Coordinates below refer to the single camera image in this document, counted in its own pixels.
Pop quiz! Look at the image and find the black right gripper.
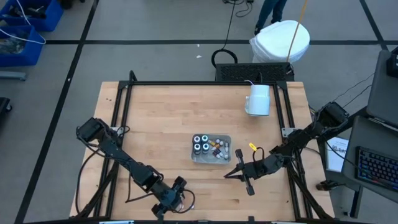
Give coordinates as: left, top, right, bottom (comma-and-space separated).
224, 149, 284, 197

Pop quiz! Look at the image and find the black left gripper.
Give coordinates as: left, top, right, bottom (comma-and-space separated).
151, 175, 190, 218

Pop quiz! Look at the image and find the white round machine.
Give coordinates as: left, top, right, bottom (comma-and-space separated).
244, 83, 271, 117

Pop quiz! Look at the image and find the black desk foot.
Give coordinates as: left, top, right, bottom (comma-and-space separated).
316, 179, 345, 192

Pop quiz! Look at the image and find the white printed paper sheet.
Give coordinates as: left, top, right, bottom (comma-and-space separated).
325, 136, 349, 174

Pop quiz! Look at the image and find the black perforated computer case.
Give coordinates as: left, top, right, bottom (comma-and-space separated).
215, 62, 295, 83

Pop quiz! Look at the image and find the dark grey desk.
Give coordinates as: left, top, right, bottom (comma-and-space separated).
341, 114, 398, 205

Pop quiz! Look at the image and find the black backlit keyboard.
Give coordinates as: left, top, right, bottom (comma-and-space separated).
355, 146, 398, 193

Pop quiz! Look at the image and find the white plastic bag bin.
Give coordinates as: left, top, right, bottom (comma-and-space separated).
248, 20, 311, 65

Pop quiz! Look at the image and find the grey cart surface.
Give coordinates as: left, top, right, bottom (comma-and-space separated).
366, 49, 398, 127

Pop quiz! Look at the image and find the person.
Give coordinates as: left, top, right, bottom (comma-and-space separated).
254, 0, 289, 35

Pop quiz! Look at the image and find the black desktop device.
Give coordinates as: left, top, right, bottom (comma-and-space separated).
386, 46, 398, 78

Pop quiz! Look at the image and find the black floor object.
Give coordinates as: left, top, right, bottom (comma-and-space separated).
0, 97, 13, 114

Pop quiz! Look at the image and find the blue plastic tote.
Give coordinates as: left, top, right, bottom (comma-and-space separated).
0, 0, 65, 32
0, 24, 46, 68

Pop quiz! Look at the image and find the grey metal bar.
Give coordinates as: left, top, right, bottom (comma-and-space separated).
0, 71, 27, 82

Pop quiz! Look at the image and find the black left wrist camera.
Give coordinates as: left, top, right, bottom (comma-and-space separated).
163, 188, 180, 203

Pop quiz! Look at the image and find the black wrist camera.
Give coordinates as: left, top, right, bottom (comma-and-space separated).
252, 161, 269, 177
163, 188, 180, 203

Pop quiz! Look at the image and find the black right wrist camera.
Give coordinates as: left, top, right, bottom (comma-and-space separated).
252, 161, 269, 177

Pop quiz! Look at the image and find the black aluminium rig frame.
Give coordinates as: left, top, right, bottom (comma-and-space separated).
70, 70, 335, 224

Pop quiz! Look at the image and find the black coiled floor cable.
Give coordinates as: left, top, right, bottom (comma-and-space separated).
211, 0, 239, 68

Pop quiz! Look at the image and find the yellow hanging cable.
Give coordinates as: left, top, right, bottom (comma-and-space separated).
285, 0, 309, 63

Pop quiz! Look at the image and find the white loose cable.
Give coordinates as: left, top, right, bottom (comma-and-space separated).
0, 0, 47, 45

